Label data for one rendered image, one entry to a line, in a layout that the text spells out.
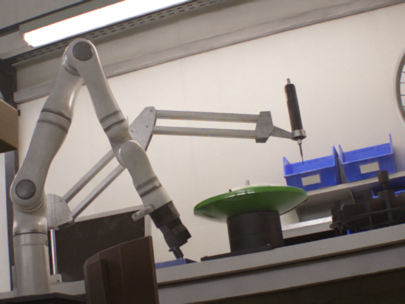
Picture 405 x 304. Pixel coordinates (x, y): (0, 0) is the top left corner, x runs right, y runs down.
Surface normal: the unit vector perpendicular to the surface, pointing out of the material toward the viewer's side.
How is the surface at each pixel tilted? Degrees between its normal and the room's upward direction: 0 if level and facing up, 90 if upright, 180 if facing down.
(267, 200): 157
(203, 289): 90
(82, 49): 95
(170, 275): 90
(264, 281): 90
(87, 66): 101
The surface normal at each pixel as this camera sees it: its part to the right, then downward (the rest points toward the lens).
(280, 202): 0.32, 0.78
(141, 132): 0.04, -0.30
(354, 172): -0.31, -0.08
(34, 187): 0.31, -0.29
